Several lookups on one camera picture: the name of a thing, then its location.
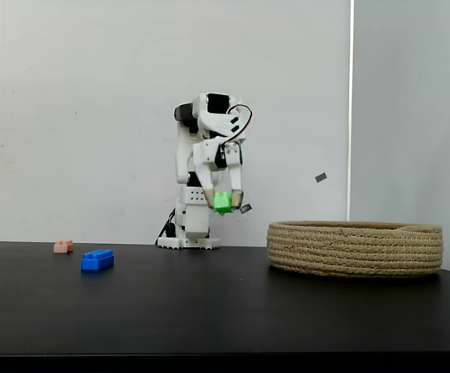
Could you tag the green lego block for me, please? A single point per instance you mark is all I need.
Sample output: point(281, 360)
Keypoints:
point(221, 203)

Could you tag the blue lego block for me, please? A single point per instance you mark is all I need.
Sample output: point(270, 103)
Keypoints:
point(96, 261)

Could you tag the pink lego block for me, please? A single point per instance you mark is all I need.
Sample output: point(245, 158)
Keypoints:
point(62, 247)

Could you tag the grey tape piece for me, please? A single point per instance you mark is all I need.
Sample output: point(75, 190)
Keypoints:
point(246, 209)
point(320, 177)

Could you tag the white wall corner strip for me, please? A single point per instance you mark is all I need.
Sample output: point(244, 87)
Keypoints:
point(351, 116)

